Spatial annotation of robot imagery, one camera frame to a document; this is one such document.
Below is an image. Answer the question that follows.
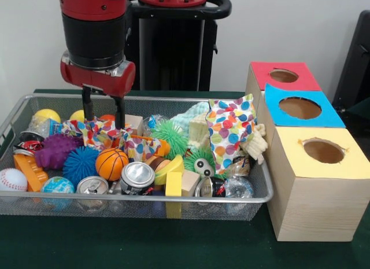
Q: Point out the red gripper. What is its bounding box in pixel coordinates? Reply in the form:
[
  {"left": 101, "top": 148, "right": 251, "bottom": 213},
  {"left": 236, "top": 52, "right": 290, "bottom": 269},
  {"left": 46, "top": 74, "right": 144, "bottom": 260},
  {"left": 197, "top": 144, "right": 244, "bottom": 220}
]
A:
[{"left": 60, "top": 52, "right": 137, "bottom": 130}]

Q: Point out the colourful patterned cloth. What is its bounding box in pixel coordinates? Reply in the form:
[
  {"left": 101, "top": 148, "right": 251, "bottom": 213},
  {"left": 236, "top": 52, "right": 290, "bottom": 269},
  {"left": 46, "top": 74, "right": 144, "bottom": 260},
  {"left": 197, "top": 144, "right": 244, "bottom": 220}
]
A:
[
  {"left": 61, "top": 119, "right": 168, "bottom": 163},
  {"left": 206, "top": 94, "right": 258, "bottom": 171}
]

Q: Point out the blue fuzzy ball with eyes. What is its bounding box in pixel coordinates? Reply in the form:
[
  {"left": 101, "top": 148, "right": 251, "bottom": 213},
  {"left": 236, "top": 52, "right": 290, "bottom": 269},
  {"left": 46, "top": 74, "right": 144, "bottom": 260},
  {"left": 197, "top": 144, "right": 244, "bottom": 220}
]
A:
[{"left": 62, "top": 146, "right": 102, "bottom": 186}]

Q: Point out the purple spiky ball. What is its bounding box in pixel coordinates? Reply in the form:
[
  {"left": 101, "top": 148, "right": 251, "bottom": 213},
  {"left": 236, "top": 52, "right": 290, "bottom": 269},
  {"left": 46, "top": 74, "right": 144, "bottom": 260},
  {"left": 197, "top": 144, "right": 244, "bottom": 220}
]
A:
[{"left": 35, "top": 133, "right": 83, "bottom": 170}]

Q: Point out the mint green waffle cloth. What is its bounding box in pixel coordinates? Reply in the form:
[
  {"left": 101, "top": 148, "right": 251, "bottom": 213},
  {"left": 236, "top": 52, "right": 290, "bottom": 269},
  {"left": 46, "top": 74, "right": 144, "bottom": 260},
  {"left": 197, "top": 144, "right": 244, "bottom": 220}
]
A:
[{"left": 168, "top": 101, "right": 212, "bottom": 134}]

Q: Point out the green spiky ball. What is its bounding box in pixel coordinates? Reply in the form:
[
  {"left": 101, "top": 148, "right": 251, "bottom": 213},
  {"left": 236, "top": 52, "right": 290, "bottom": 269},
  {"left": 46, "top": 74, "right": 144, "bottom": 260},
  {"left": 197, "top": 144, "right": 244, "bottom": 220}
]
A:
[
  {"left": 184, "top": 146, "right": 216, "bottom": 178},
  {"left": 151, "top": 120, "right": 189, "bottom": 160}
]

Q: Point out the cream yellow waffle cloth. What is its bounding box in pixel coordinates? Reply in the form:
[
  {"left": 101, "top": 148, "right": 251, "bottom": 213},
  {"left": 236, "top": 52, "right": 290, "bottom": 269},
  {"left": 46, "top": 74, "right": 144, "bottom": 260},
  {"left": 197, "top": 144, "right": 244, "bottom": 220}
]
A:
[{"left": 186, "top": 113, "right": 269, "bottom": 164}]

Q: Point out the wooden box with three holes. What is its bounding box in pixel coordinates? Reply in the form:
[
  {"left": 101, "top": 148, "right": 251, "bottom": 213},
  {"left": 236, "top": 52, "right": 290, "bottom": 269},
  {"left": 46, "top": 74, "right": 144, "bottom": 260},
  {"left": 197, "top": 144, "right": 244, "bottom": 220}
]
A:
[{"left": 245, "top": 62, "right": 370, "bottom": 242}]

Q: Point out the yellow ball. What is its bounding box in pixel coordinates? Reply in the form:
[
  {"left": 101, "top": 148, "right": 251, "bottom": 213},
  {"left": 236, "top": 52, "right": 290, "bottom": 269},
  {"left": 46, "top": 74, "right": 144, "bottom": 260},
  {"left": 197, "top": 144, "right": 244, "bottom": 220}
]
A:
[
  {"left": 33, "top": 109, "right": 62, "bottom": 131},
  {"left": 69, "top": 110, "right": 86, "bottom": 123}
]

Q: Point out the wooden cube block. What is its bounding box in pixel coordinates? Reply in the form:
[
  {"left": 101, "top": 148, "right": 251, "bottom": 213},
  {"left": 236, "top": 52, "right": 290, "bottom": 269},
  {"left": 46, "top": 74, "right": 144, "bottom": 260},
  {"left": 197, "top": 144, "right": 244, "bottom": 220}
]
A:
[{"left": 124, "top": 115, "right": 145, "bottom": 135}]

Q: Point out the small orange basketball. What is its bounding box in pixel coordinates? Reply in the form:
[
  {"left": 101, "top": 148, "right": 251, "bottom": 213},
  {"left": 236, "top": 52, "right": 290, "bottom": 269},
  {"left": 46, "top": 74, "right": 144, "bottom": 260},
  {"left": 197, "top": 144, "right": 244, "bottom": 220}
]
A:
[{"left": 95, "top": 148, "right": 130, "bottom": 182}]

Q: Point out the silver metal can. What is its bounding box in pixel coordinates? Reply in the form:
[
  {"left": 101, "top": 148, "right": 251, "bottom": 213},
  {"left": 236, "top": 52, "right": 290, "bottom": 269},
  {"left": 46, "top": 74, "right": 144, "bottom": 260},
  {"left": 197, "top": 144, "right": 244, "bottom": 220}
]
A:
[{"left": 120, "top": 161, "right": 156, "bottom": 196}]

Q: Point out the red soda can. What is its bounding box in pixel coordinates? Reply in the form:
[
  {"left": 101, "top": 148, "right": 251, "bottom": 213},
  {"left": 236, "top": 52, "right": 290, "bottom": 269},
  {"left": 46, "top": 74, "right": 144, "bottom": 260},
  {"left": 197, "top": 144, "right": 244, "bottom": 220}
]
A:
[{"left": 13, "top": 130, "right": 46, "bottom": 157}]

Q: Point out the globe print ball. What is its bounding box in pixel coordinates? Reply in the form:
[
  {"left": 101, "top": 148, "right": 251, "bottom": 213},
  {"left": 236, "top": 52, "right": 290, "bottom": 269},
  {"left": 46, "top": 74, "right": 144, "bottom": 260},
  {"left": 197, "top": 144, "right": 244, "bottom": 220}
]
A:
[{"left": 40, "top": 176, "right": 76, "bottom": 196}]

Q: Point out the yellow plastic block toy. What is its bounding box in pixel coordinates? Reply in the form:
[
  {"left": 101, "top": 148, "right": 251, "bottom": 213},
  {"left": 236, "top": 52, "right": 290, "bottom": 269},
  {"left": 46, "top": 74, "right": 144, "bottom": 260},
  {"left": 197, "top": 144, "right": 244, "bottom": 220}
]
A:
[{"left": 153, "top": 155, "right": 185, "bottom": 197}]

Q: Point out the orange plastic block toy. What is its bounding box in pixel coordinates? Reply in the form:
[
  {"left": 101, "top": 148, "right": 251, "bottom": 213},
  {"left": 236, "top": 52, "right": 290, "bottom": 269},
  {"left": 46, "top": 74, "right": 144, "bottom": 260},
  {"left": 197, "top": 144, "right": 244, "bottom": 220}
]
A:
[{"left": 13, "top": 153, "right": 49, "bottom": 193}]

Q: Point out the white baseball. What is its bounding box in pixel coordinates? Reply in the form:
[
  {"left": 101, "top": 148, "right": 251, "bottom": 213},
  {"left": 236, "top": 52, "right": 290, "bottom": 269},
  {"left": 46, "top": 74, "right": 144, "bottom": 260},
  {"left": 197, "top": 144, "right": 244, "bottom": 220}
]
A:
[{"left": 0, "top": 168, "right": 28, "bottom": 193}]

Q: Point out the dark green table cloth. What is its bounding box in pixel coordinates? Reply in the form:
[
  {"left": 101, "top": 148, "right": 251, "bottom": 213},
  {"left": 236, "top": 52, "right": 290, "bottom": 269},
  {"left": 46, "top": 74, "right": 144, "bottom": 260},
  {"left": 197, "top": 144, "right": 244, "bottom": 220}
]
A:
[{"left": 0, "top": 89, "right": 370, "bottom": 269}]

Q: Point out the black chair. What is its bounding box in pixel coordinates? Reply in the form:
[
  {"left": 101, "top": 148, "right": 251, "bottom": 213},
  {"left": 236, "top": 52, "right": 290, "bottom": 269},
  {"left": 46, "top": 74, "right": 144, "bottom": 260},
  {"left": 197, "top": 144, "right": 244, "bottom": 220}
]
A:
[{"left": 332, "top": 10, "right": 370, "bottom": 143}]

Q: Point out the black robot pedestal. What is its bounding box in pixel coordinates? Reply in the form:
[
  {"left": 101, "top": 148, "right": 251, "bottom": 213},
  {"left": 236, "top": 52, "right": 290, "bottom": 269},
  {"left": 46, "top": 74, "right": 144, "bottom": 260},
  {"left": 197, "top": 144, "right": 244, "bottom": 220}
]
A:
[{"left": 124, "top": 0, "right": 232, "bottom": 90}]

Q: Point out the shallow wire mesh bin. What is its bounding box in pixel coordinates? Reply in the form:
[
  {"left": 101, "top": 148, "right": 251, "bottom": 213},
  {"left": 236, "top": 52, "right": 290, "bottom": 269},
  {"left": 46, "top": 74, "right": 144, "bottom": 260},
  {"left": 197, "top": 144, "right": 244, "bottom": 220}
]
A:
[{"left": 0, "top": 94, "right": 274, "bottom": 220}]

